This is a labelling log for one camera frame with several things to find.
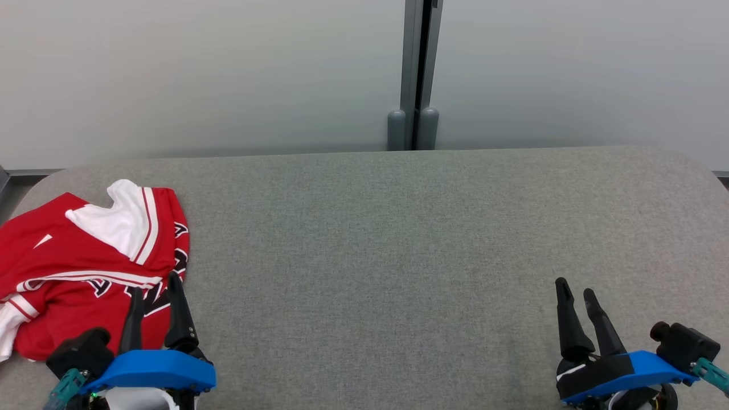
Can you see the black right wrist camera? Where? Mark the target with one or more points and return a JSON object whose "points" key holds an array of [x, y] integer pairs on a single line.
{"points": [[686, 344]]}

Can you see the teal camera connector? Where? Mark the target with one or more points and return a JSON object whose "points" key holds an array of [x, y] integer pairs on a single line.
{"points": [[712, 374], [67, 387]]}

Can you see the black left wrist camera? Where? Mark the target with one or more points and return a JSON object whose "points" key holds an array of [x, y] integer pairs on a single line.
{"points": [[80, 353]]}

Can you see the red jersey with white sleeves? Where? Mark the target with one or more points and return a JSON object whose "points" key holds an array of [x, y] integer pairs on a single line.
{"points": [[114, 228]]}

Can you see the grey partition end post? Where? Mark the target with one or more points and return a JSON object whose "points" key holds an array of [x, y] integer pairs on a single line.
{"points": [[3, 182]]}

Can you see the teal left camera connector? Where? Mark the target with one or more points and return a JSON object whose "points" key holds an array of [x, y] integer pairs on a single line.
{"points": [[67, 387]]}

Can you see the blue banded right gripper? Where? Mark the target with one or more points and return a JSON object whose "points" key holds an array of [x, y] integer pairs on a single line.
{"points": [[621, 376]]}

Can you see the teal right camera connector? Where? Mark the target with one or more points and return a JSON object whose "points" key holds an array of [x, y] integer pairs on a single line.
{"points": [[712, 374]]}

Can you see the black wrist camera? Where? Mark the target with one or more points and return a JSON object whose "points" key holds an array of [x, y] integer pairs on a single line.
{"points": [[686, 344], [80, 353]]}

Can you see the blue banded left gripper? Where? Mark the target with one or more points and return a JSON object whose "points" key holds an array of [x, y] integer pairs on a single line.
{"points": [[154, 370]]}

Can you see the grey post pair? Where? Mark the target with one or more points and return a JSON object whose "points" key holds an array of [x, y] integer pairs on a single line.
{"points": [[405, 68]]}

